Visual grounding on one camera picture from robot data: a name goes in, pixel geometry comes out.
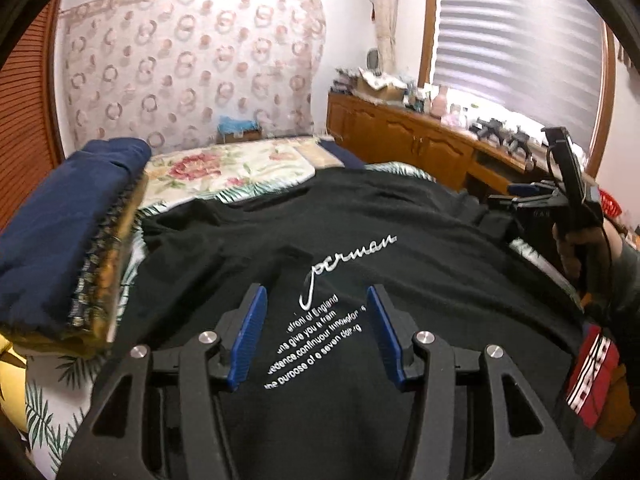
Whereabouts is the navy folded garment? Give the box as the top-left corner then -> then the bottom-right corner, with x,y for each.
0,137 -> 153,335

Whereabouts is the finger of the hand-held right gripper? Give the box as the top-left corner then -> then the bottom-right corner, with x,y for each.
506,182 -> 557,199
487,192 -> 551,212

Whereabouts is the wooden headboard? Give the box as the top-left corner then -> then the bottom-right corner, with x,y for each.
0,0 -> 67,233

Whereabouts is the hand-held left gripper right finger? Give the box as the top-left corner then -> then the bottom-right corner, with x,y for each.
365,284 -> 576,480

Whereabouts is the patterned folded cloth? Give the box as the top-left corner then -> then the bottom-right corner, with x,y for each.
62,175 -> 149,347

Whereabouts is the cardboard box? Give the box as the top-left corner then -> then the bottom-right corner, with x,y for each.
354,71 -> 407,104

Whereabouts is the red striped garment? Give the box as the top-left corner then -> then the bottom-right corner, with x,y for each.
565,324 -> 626,428

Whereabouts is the pink bottle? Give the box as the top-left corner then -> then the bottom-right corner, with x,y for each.
432,85 -> 452,119

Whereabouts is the navy blanket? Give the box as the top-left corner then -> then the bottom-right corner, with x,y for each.
317,139 -> 369,171

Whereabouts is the leaf print blanket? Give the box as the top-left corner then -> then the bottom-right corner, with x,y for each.
20,160 -> 437,466

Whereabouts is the red basket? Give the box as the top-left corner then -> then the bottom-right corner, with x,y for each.
597,187 -> 624,219

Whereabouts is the floral blanket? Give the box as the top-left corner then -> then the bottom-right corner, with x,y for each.
144,137 -> 347,197

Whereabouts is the yellow cloth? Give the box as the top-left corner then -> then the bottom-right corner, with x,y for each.
0,335 -> 32,433

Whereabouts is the orange cloth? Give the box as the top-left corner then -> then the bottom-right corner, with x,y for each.
595,360 -> 640,442

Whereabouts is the person's right hand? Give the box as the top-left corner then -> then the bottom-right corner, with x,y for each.
551,224 -> 610,313

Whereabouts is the beige curtain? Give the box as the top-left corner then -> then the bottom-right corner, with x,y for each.
369,0 -> 402,75

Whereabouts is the wooden cabinet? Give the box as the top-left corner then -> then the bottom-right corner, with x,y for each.
326,89 -> 557,202

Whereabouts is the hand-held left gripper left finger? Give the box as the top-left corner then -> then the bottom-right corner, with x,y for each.
55,282 -> 268,480

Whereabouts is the black printed t-shirt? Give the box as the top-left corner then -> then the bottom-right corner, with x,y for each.
107,165 -> 596,480

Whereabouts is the ring print cloth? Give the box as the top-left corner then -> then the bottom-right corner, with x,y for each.
60,0 -> 328,155

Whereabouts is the blue item in box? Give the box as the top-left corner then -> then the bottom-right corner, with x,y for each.
216,115 -> 262,144

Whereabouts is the black tool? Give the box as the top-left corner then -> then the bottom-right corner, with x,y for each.
504,129 -> 537,159
470,117 -> 506,142

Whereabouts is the striped window blind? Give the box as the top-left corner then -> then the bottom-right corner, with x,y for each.
429,0 -> 613,173

